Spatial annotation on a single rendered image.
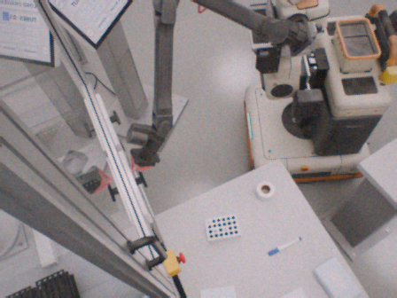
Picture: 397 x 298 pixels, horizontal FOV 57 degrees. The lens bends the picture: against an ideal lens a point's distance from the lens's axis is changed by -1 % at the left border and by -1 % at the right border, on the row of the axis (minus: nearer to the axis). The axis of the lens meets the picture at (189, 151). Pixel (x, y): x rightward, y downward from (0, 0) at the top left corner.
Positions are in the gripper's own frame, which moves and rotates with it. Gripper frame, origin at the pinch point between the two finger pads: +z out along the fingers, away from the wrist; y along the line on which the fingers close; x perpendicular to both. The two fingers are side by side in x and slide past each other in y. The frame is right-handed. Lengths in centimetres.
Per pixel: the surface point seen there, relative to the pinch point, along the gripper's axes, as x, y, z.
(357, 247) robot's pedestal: 53, -130, 16
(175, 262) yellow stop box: 37.8, -1.2, 1.8
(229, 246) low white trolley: 37.3, -27.0, 1.1
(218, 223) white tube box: 28.6, -24.3, -1.5
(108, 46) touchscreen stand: -84, -18, 7
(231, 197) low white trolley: 19.9, -34.5, -4.8
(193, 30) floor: -148, -120, 24
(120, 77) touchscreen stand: -84, -34, 27
